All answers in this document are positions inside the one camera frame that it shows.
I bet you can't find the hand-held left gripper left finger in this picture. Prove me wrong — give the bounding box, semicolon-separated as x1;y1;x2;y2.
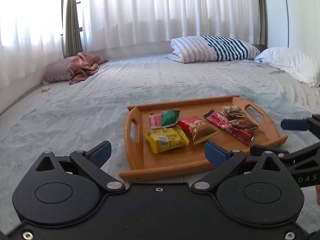
35;141;126;193

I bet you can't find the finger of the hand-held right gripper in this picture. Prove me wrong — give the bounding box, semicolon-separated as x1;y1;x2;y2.
250;142;320;167
280;115;320;138

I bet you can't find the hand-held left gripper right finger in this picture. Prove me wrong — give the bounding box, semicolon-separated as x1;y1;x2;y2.
191;141;283;193

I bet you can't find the red brown nut snack packet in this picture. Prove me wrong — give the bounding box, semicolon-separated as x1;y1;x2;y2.
177;116;219;145

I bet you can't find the long red snack packet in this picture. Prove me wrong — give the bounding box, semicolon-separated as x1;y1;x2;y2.
204;109;254;145

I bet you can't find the brown chocolate snack packet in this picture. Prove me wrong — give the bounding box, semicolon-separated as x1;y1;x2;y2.
229;119;258;130

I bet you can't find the wooden tray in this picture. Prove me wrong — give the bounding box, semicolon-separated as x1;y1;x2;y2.
118;94;288;182

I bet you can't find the gold snack packet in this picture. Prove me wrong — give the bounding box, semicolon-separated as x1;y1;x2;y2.
221;111;247;120

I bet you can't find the yellow snack packet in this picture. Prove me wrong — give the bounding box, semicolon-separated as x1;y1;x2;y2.
144;127;190;154

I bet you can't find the small whitish snack packet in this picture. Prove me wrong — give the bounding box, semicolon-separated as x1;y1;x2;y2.
220;105;242;113

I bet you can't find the green snack packet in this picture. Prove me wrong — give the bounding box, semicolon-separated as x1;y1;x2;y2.
161;109;181;128

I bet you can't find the pink snack packet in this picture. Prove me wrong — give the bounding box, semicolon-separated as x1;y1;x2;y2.
149;112;164;130

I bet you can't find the white pillow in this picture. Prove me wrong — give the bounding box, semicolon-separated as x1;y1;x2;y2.
254;47;320;88

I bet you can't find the pink crumpled cloth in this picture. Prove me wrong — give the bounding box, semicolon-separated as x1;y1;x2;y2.
67;52;108;85

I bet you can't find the pink pillow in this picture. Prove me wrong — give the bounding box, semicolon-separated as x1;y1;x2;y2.
40;56;78;84

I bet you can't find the blue striped pillow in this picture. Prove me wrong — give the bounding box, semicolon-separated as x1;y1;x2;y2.
165;35;261;64

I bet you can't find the green curtain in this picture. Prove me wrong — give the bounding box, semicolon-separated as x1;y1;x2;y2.
257;0;269;48
64;0;83;57

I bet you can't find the white sheer curtain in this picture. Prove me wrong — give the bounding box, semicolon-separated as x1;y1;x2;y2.
0;0;65;88
75;0;262;53

